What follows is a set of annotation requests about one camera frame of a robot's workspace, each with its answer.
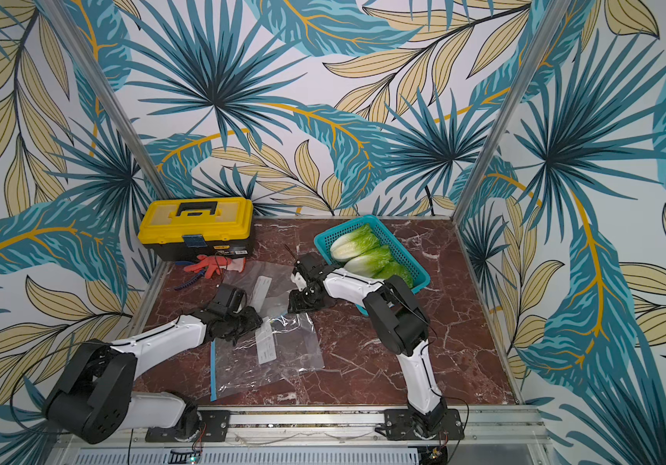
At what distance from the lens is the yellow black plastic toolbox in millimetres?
962

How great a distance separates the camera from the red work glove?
1023mm

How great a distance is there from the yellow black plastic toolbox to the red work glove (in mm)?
20

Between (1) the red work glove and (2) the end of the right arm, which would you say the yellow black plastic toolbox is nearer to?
(1) the red work glove

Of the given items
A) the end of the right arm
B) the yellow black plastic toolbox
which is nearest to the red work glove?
the yellow black plastic toolbox
